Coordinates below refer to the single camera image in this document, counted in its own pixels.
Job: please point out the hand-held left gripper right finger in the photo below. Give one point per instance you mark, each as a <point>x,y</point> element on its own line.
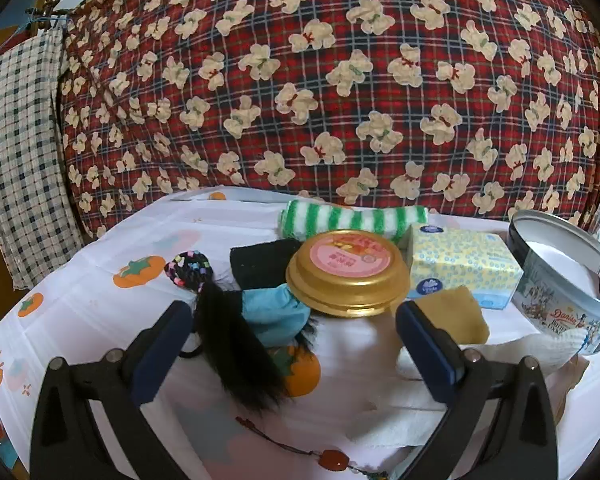
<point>432,355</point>

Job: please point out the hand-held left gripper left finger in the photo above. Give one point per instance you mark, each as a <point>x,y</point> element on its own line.
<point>150,360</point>

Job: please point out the mustard yellow cloth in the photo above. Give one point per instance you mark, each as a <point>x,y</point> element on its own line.
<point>460,315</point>

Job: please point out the round cookie tin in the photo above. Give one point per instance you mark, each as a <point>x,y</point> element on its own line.
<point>555,305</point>

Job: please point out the black hairpiece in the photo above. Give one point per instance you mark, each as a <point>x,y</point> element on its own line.
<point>235,350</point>

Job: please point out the light blue face mask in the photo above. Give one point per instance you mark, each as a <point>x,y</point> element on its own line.
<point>270,315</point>

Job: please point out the green white striped sock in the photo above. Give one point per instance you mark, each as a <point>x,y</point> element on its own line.
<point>330,220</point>

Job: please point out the round gold lidded jar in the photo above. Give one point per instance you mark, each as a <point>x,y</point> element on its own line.
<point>347,275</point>

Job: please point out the white persimmon print tablecloth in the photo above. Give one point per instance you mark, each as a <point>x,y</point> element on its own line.
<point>105,240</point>

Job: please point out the black white checkered cloth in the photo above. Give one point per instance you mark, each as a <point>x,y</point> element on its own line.
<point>25,160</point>

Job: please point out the red plaid bear blanket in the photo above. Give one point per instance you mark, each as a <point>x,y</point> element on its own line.
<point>330,85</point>

